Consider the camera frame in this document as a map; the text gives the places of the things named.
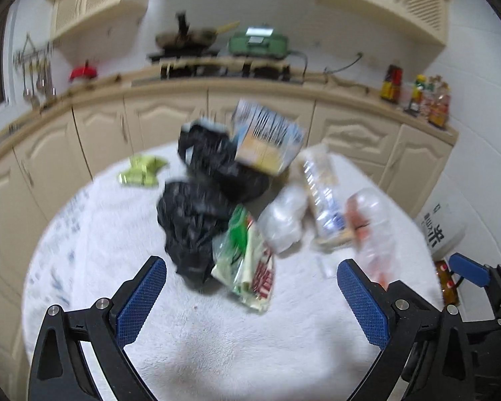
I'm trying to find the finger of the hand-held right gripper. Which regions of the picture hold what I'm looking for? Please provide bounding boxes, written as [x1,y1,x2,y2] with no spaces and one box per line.
[449,253,501,332]

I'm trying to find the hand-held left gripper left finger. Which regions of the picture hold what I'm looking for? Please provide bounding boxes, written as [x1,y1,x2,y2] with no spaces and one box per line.
[27,256,168,401]

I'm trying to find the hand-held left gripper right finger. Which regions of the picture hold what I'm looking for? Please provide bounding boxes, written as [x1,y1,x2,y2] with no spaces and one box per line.
[336,258,483,401]

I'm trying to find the black plastic bag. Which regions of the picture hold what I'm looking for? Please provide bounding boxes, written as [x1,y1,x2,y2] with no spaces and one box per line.
[156,180,238,289]
[177,119,272,203]

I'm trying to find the clear plastic bag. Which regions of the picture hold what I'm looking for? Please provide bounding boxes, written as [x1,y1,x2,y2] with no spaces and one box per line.
[257,184,312,255]

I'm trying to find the patterned tote bag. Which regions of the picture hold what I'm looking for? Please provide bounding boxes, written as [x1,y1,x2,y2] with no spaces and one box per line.
[434,259,462,306]

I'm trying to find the white rice bag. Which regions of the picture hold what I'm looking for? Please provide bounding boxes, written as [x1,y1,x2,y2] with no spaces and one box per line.
[415,200,468,260]

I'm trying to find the clear bottle with orange label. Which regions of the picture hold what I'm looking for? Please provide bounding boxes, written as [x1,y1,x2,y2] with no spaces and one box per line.
[344,188,401,291]

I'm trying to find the white fluffy table cover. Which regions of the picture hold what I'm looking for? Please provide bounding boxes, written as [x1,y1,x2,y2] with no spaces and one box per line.
[21,140,443,401]

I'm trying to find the green white red wrapper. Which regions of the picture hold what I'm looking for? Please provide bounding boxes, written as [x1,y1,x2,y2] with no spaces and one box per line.
[211,205,276,314]

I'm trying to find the clear cracker packet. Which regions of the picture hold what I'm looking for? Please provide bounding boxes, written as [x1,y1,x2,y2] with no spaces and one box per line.
[296,144,355,253]

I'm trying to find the green snack packet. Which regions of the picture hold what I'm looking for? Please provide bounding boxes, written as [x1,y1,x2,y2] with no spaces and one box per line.
[117,154,170,186]

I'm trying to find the orange label seasoning bottle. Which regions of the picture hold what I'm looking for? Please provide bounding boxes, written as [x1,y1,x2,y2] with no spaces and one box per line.
[436,81,452,128]
[426,76,442,123]

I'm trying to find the cream base cabinets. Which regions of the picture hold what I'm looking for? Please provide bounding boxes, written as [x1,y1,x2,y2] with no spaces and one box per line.
[0,69,460,385]

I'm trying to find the green capped bottle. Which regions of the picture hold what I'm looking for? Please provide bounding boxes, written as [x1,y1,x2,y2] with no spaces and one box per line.
[408,74,429,113]

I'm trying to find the blue and yellow carton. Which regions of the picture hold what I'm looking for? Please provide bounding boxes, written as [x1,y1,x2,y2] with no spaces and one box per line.
[231,99,307,176]

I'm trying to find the red kitchen object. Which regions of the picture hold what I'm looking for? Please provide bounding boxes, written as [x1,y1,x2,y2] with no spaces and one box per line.
[69,60,99,82]

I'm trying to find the black gas stove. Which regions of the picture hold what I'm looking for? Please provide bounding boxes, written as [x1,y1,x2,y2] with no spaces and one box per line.
[147,48,291,80]

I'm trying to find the metal utensil rack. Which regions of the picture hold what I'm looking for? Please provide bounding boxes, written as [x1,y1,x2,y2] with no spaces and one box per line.
[12,35,57,105]

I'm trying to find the dark wok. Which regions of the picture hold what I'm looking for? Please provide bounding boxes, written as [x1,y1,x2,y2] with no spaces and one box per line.
[155,12,240,51]

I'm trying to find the green electric grill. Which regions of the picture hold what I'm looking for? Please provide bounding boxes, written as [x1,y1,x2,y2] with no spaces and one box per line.
[227,25,291,59]

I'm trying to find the grey wall cable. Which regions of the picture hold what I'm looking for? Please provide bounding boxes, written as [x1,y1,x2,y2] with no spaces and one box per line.
[323,52,364,77]

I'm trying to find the black grill power cable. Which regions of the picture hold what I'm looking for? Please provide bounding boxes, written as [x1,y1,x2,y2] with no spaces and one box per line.
[289,49,310,86]

